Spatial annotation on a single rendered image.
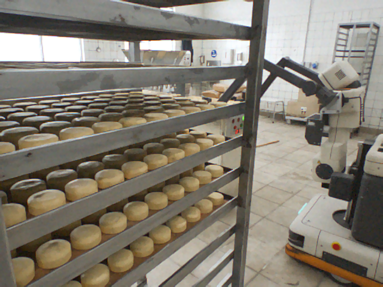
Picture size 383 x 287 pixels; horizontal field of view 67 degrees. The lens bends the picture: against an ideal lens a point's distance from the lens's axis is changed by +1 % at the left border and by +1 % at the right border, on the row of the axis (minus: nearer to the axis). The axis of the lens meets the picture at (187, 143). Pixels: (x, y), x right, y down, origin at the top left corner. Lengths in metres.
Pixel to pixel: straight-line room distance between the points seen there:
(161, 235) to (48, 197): 0.29
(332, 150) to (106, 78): 1.66
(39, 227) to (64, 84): 0.19
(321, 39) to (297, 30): 0.52
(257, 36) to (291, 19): 5.92
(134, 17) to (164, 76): 0.11
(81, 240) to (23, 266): 0.09
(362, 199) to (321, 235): 0.33
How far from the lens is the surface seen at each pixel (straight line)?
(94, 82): 0.42
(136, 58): 1.03
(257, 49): 0.75
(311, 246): 1.99
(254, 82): 0.75
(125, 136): 0.46
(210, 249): 0.81
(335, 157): 1.95
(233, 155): 2.35
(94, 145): 0.43
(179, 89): 2.98
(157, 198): 0.63
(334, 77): 1.89
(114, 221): 0.56
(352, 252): 1.94
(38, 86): 0.38
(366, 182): 1.80
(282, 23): 6.74
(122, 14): 0.45
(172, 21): 0.52
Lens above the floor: 1.26
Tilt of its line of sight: 17 degrees down
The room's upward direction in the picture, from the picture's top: 1 degrees clockwise
